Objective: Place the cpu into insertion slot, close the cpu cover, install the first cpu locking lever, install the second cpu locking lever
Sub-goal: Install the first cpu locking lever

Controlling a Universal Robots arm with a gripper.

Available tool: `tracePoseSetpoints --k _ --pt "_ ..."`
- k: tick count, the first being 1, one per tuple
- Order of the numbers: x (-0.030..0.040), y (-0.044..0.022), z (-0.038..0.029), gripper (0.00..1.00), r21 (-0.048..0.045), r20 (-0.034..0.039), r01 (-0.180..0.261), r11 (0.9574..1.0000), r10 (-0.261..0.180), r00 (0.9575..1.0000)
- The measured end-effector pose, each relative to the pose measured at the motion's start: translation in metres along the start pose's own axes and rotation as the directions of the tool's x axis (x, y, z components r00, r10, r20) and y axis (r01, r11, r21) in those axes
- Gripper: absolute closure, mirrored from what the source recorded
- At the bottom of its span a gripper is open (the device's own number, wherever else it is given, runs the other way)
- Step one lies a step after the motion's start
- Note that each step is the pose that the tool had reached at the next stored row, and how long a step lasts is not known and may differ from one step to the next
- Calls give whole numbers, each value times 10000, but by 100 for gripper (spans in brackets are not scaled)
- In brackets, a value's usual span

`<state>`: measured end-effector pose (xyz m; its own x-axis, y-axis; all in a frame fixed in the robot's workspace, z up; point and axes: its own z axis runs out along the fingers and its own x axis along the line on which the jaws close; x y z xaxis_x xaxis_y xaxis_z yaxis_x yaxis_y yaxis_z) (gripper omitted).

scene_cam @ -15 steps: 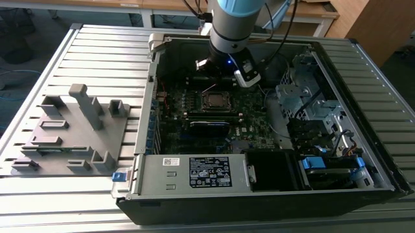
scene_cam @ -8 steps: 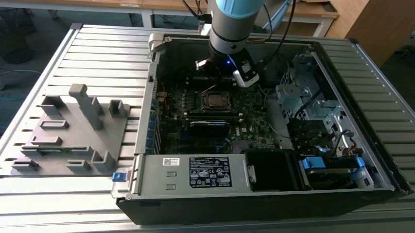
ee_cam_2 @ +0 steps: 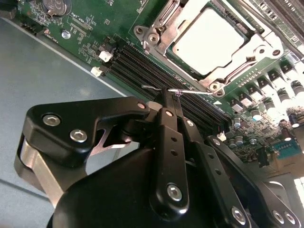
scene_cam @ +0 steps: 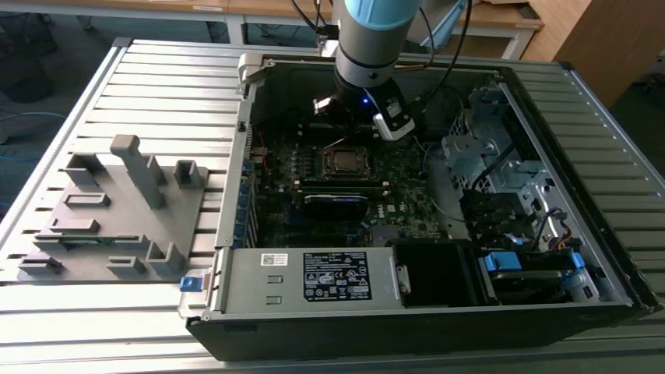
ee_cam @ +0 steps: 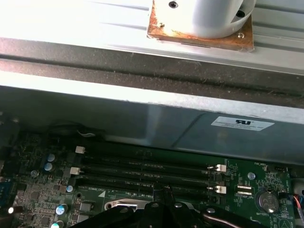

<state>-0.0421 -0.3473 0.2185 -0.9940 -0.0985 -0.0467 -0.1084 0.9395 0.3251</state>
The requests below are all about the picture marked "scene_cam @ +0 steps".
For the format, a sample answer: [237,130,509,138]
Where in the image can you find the black PC case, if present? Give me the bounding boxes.
[176,52,663,362]

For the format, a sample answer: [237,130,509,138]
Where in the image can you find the blue disk carrier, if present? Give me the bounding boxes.
[480,250,523,272]

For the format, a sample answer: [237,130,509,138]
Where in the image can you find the grey chipset heatsink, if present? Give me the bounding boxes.
[369,224,402,242]

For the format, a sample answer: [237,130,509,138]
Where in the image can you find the silver power supply unit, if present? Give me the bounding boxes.
[209,245,412,315]

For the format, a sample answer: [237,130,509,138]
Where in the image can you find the green RAM stick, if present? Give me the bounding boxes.
[57,235,140,245]

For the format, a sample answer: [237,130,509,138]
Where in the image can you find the wooden desk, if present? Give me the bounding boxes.
[228,0,545,59]
[0,0,245,44]

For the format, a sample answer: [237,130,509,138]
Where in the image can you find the wooden cabinet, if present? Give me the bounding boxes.
[521,0,665,110]

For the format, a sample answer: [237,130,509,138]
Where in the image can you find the black graphics card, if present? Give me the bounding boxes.
[302,192,370,220]

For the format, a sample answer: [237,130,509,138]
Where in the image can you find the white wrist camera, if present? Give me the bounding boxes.
[370,96,417,141]

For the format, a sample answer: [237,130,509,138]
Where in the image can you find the silver CPU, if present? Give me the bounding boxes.
[332,150,365,172]

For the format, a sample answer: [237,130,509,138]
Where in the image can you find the black office chair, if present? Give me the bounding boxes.
[0,11,58,104]

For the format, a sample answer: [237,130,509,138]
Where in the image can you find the green motherboard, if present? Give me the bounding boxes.
[248,126,456,249]

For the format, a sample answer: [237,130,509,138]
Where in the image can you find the silver metal disk bay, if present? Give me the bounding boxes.
[440,76,559,206]

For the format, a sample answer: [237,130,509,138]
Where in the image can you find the black hard disk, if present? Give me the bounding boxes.
[488,270,567,305]

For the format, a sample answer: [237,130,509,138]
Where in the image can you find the black power cable bundle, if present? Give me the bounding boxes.
[460,190,521,238]

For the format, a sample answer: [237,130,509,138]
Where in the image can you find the grey parts rack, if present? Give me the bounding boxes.
[16,134,209,282]

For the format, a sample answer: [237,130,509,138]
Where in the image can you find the grey case latch handle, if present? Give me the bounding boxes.
[236,53,265,86]

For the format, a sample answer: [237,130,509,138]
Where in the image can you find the metal socket cover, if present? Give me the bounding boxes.
[322,146,376,178]

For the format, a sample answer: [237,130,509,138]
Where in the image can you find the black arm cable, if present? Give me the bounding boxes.
[394,5,441,73]
[413,0,474,112]

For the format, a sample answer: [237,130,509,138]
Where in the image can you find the coloured power wires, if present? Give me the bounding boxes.
[547,229,575,250]

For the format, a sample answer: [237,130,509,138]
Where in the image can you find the CPU socket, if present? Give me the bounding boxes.
[318,144,380,182]

